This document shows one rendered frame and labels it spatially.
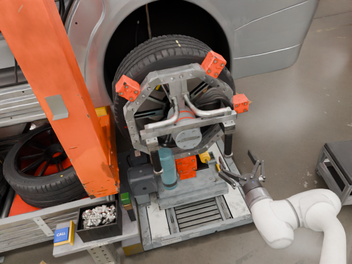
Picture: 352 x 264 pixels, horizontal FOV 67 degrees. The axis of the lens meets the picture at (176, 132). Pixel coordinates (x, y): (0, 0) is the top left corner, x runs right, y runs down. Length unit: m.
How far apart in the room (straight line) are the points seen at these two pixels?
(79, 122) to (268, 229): 0.83
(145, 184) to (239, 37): 1.06
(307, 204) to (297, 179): 1.27
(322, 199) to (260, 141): 1.53
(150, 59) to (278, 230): 0.86
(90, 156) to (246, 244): 1.14
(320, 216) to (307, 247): 1.00
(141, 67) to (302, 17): 1.07
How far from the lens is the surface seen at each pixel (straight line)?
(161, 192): 1.85
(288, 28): 1.88
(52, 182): 1.78
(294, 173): 2.30
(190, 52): 1.28
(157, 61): 1.26
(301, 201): 1.02
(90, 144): 1.27
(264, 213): 0.99
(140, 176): 1.73
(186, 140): 1.25
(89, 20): 1.57
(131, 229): 1.48
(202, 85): 1.40
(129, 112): 1.28
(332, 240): 0.89
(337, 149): 2.08
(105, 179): 1.44
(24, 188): 1.86
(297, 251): 1.95
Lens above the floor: 1.71
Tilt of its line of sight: 41 degrees down
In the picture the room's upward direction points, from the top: 8 degrees counter-clockwise
